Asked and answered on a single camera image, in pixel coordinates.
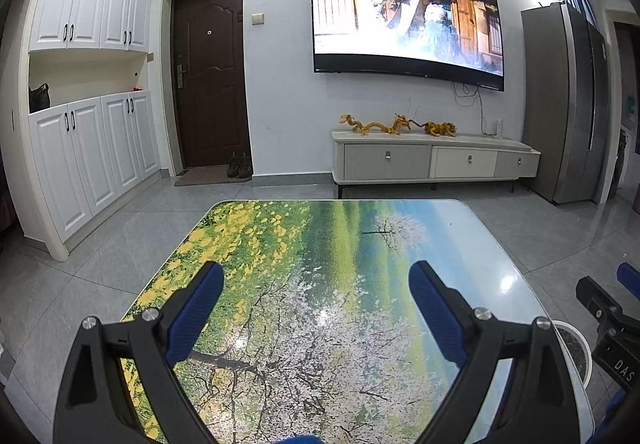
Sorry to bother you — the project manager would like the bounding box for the white round trash bin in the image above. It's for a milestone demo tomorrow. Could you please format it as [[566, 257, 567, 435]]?
[[553, 320, 593, 389]]

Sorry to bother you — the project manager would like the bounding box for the golden tiger figurine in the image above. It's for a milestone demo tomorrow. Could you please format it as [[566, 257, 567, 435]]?
[[422, 121, 457, 138]]

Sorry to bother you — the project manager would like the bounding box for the grey double door refrigerator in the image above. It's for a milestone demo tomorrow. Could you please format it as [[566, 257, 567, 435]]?
[[521, 3, 608, 204]]

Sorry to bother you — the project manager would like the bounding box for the white TV console cabinet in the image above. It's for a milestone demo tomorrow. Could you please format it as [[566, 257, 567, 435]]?
[[332, 130, 540, 190]]

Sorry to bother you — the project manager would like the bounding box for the brown door mat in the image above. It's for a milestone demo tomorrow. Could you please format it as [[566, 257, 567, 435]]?
[[174, 166, 252, 187]]

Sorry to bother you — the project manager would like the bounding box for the golden dragon figurine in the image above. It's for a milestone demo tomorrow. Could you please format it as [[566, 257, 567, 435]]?
[[338, 114, 411, 135]]

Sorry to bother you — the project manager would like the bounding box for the pair of dark shoes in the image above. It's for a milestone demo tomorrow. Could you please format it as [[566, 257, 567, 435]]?
[[227, 152, 253, 180]]

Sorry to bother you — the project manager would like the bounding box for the black handbag on shelf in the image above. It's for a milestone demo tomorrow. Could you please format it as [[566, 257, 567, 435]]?
[[29, 83, 51, 114]]

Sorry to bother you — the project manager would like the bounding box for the dark brown entrance door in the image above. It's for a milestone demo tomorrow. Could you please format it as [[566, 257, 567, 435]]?
[[170, 0, 250, 168]]

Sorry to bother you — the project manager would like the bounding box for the wall mounted curved television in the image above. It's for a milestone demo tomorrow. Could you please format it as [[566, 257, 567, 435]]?
[[311, 0, 504, 92]]

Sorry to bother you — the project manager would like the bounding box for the beige wall light switch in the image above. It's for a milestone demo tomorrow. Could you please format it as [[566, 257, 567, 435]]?
[[250, 13, 265, 26]]

